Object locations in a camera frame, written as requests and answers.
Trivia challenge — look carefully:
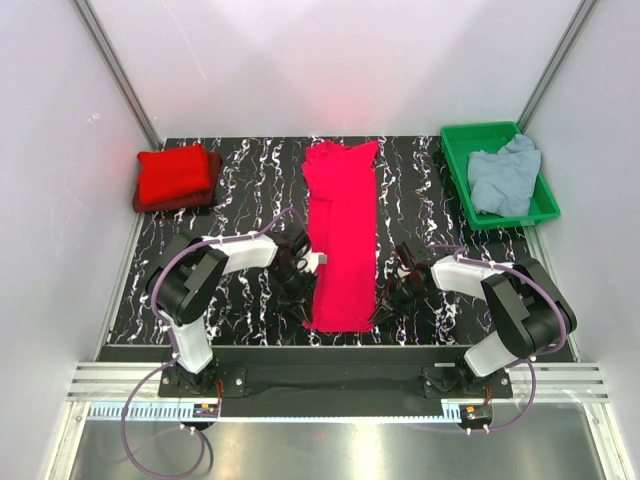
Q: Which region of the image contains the left orange connector box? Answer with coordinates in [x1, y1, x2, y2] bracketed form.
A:
[193, 399, 221, 419]

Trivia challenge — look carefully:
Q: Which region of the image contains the right aluminium corner post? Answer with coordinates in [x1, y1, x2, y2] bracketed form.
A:
[517, 0, 599, 132]

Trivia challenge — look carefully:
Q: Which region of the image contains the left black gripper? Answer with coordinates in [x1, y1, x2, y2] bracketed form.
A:
[268, 262, 319, 324]

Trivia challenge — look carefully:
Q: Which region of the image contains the aluminium corner post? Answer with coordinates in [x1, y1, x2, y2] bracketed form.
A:
[70, 0, 164, 150]
[517, 0, 599, 132]

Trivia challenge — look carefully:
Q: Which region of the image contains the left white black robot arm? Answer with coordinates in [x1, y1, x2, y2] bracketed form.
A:
[144, 229, 327, 396]

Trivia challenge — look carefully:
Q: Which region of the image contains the green plastic bin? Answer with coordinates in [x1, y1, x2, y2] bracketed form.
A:
[441, 121, 560, 231]

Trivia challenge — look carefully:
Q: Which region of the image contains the left aluminium corner post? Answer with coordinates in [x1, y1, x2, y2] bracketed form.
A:
[70, 0, 164, 150]

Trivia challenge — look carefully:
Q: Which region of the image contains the grey blue t shirt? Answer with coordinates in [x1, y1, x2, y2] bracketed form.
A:
[467, 134, 542, 217]

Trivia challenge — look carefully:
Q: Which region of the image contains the white slotted cable duct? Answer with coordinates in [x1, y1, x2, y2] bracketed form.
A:
[88, 401, 462, 425]

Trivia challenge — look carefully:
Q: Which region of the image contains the magenta t shirt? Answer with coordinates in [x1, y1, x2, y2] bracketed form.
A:
[302, 141, 379, 333]

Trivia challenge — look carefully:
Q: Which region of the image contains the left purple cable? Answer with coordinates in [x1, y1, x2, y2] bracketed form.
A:
[119, 207, 307, 476]

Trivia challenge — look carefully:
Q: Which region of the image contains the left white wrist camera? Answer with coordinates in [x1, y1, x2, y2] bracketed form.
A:
[301, 251, 327, 274]

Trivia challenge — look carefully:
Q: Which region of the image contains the right orange connector box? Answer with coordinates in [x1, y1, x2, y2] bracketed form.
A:
[461, 403, 493, 424]

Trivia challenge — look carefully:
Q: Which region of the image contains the aluminium front rail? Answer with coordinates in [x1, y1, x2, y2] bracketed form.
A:
[67, 361, 608, 403]

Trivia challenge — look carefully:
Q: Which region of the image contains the folded dark red t shirt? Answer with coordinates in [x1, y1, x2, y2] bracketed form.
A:
[132, 152, 222, 213]

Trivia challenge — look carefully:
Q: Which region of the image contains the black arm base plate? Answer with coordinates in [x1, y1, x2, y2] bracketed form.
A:
[159, 346, 512, 400]

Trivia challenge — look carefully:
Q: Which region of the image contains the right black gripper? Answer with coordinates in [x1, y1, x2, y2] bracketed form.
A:
[369, 272, 429, 326]

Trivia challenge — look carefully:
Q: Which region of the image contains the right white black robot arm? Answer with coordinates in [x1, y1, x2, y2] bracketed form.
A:
[370, 242, 577, 399]

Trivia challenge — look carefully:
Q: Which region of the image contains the orange connector box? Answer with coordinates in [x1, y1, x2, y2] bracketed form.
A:
[461, 403, 493, 424]
[193, 399, 221, 419]

